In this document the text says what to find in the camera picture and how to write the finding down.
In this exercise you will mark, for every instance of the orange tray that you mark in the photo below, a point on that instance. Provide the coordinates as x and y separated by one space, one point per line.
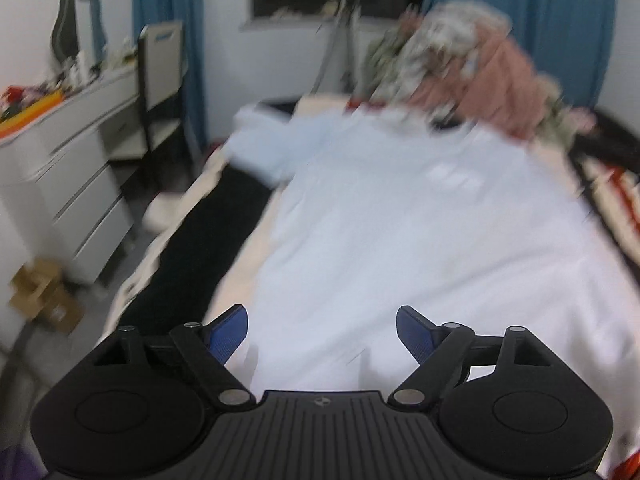
30 112

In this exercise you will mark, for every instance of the light grey garment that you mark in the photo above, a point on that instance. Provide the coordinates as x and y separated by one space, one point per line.
450 35

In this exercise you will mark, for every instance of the white dresser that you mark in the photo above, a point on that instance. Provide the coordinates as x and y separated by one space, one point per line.
75 160

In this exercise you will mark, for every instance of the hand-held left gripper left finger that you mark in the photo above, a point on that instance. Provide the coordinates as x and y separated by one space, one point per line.
230 332

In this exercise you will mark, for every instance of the wavy vanity mirror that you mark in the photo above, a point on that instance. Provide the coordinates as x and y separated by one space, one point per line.
65 30

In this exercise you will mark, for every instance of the pink fluffy blanket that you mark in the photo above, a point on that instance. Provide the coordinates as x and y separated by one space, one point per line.
500 80

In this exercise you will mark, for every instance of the red desk clutter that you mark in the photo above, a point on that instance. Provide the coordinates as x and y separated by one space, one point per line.
12 96

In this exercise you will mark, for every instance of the group of cosmetic bottles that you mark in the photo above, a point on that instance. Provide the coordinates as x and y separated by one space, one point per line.
80 67

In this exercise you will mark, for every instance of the striped fleece blanket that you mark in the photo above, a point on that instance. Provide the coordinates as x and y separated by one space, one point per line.
235 270

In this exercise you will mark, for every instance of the cardboard boxes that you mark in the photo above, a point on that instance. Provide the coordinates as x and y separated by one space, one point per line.
45 295

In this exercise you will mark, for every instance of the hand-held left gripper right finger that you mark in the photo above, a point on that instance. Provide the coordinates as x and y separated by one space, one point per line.
415 332

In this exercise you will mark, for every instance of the black bed sheet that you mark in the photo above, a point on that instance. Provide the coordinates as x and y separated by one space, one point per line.
200 240

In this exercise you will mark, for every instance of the blue curtain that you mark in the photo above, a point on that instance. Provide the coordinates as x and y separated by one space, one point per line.
550 25

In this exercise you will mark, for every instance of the white shirt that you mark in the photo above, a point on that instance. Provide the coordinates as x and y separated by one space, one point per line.
400 235

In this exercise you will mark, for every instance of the pale green cloth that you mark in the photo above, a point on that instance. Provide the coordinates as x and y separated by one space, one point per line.
560 110

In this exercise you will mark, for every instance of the grey and black chair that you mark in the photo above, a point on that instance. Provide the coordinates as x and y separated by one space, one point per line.
160 70
195 60

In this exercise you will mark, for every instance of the garment steamer stand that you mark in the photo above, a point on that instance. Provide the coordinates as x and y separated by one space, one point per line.
345 25

